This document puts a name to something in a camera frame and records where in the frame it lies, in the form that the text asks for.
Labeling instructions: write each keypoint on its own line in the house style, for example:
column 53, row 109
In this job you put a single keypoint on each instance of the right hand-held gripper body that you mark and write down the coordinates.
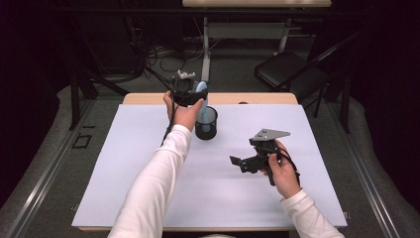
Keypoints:
column 264, row 147

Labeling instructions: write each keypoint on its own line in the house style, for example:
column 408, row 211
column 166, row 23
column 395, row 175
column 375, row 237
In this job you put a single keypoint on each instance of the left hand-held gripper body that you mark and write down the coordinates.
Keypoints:
column 183, row 91

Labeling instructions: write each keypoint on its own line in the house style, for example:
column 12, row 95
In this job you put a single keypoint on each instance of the black mesh pen holder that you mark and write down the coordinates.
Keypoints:
column 211, row 132

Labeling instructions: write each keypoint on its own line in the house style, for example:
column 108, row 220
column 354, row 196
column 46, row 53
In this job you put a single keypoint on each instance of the person's left hand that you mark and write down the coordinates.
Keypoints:
column 185, row 115

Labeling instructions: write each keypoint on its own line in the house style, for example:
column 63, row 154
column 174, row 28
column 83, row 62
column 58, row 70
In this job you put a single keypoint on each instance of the person's right hand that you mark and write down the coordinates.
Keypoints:
column 285, row 178

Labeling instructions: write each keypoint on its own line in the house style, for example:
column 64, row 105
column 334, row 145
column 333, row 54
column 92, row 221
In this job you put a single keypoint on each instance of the wooden table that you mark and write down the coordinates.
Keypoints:
column 148, row 98

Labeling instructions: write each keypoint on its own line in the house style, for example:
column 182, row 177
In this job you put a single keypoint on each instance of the white table mat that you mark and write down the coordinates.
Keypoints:
column 214, row 198

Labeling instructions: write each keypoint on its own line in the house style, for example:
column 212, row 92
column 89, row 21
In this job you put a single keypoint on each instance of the person's white clothing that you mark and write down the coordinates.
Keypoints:
column 214, row 236

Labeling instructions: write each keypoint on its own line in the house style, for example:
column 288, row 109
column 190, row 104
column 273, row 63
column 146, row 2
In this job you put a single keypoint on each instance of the white-legged desk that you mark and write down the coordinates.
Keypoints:
column 247, row 30

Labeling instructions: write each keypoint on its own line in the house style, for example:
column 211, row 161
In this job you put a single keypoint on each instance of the black folding chair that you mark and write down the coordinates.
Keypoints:
column 284, row 67

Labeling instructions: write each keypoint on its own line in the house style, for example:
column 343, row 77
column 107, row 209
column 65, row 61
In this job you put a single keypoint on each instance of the black metal crossbar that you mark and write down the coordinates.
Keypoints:
column 132, row 11

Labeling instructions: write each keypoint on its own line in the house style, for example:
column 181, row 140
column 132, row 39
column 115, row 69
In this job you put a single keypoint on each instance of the black metal stand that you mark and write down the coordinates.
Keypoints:
column 74, row 99

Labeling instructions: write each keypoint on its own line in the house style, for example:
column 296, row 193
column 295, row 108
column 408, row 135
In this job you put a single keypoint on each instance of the metal floor rail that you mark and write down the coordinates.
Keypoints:
column 49, row 172
column 358, row 162

